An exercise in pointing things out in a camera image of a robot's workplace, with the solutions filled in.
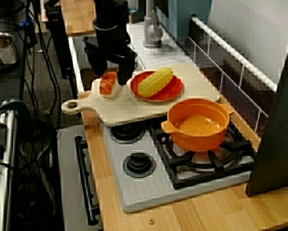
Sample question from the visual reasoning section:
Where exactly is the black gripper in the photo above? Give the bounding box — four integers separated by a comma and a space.
82, 23, 138, 87

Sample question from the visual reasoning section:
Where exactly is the toy salmon sushi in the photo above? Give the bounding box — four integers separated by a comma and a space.
99, 72, 122, 99

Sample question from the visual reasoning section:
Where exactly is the yellow toy corn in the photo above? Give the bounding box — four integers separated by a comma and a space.
136, 67, 174, 98

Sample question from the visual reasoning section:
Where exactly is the red plate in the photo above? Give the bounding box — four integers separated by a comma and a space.
130, 70, 184, 103

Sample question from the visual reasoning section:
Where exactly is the white toy sink unit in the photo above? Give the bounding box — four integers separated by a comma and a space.
68, 23, 190, 94

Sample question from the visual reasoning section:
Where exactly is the wooden cutting board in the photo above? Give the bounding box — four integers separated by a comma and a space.
61, 63, 222, 128

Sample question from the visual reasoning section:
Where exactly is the grey toy faucet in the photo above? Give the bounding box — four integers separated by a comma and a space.
143, 11, 164, 48

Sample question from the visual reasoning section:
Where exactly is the black stove knob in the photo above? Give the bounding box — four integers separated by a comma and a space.
123, 153, 157, 179
109, 123, 146, 145

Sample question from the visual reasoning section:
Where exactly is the teal box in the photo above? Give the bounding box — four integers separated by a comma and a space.
156, 0, 213, 40

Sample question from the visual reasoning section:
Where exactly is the steel pot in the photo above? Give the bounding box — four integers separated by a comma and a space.
0, 31, 17, 73

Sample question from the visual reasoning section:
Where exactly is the white oven door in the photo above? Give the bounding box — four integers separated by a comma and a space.
57, 125, 104, 229

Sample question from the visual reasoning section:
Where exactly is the orange toy pot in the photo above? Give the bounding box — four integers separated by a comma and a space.
160, 98, 233, 153

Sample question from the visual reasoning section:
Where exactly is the dark tile backsplash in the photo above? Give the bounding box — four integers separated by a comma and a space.
189, 36, 270, 142

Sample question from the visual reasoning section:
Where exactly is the grey stove top panel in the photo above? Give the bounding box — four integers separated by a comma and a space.
100, 117, 258, 214

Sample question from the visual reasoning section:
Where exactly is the black burner grate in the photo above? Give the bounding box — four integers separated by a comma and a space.
147, 119, 258, 191

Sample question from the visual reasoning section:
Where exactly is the wooden kitchen countertop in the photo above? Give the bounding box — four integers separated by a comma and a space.
78, 91, 288, 231

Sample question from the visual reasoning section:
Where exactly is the black kitchen side panel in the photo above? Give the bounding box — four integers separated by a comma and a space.
245, 19, 288, 198

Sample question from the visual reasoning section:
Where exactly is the black post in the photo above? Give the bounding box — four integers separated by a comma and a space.
47, 11, 75, 80

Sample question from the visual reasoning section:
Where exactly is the blue cable connector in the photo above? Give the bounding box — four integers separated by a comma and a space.
18, 16, 33, 27

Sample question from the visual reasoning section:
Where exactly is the black oven door handle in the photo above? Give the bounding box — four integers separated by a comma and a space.
74, 136, 99, 226

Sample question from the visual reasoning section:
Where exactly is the white backsplash trim rail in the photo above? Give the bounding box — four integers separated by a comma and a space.
191, 14, 278, 92

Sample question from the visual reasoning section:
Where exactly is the aluminium extrusion frame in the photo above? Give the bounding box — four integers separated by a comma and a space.
0, 105, 19, 231

